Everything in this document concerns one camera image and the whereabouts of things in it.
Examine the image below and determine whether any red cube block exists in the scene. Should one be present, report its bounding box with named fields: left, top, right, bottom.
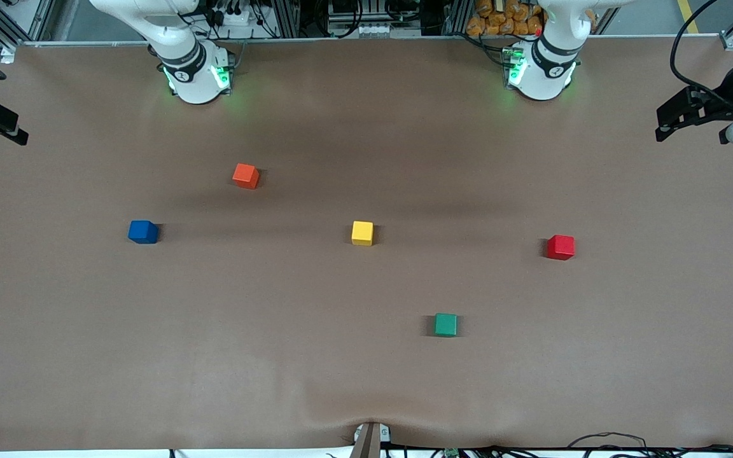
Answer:
left=546, top=235, right=576, bottom=261

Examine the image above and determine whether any blue cube block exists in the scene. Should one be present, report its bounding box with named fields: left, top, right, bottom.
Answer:
left=128, top=220, right=160, bottom=245

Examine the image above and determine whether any orange lumpy bag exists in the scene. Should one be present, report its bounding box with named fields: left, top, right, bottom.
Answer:
left=466, top=0, right=543, bottom=36

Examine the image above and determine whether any vertical aluminium profile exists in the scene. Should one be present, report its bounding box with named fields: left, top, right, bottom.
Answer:
left=443, top=0, right=473, bottom=36
left=270, top=0, right=300, bottom=38

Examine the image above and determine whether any orange cube block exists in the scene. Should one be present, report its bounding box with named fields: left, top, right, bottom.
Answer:
left=232, top=163, right=260, bottom=190

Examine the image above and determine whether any black cable bundle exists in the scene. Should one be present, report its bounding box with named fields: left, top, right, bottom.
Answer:
left=386, top=433, right=733, bottom=458

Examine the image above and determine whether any brown camera mount post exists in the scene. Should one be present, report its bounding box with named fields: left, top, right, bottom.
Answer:
left=349, top=422, right=391, bottom=458

